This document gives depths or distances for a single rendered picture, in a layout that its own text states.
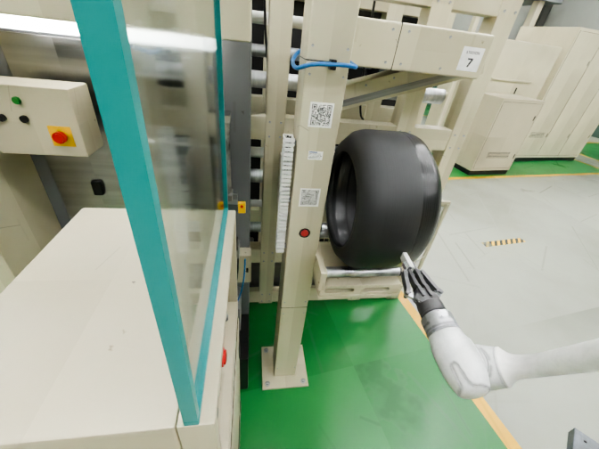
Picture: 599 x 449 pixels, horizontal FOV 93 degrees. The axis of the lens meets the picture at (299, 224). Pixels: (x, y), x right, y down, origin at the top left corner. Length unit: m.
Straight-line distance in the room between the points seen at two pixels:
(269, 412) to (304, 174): 1.33
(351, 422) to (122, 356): 1.51
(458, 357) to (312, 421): 1.15
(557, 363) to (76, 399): 0.94
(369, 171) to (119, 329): 0.78
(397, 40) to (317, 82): 0.44
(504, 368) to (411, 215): 0.48
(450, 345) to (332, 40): 0.86
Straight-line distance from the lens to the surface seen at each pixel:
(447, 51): 1.37
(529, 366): 1.00
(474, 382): 0.86
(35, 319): 0.67
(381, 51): 1.25
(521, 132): 6.19
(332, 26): 0.93
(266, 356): 1.99
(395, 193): 0.96
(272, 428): 1.83
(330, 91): 0.94
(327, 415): 1.89
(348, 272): 1.22
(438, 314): 0.92
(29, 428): 0.55
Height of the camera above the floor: 1.71
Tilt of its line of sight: 33 degrees down
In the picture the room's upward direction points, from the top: 7 degrees clockwise
